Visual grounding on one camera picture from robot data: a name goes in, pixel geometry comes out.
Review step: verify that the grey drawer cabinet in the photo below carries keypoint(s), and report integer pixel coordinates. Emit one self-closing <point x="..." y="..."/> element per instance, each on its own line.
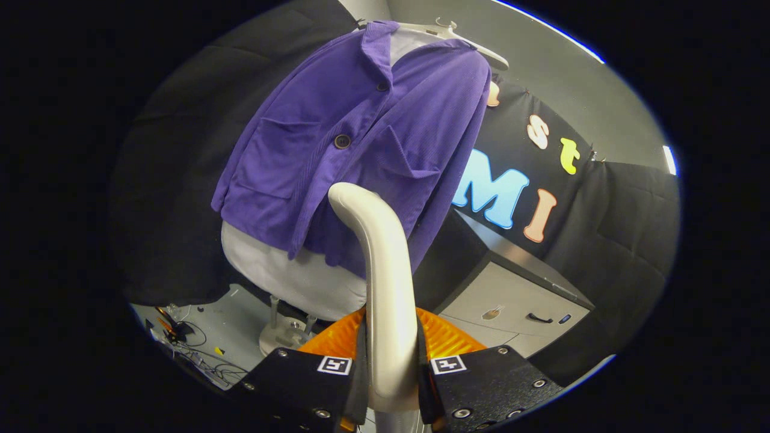
<point x="511" y="300"/>

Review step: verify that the white garment steamer base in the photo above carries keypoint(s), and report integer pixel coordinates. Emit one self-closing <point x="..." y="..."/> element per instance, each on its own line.
<point x="289" y="337"/>

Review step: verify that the white clothes hanger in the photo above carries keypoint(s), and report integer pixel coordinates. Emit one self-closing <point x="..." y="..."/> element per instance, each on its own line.
<point x="475" y="48"/>

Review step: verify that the rectangular ceiling light panel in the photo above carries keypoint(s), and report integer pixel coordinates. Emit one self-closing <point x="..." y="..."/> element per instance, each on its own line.
<point x="669" y="160"/>

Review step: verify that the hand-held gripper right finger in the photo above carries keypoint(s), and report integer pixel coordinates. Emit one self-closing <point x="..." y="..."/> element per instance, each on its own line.
<point x="487" y="385"/>

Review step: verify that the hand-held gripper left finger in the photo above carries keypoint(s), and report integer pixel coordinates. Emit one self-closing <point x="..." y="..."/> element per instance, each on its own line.
<point x="295" y="385"/>

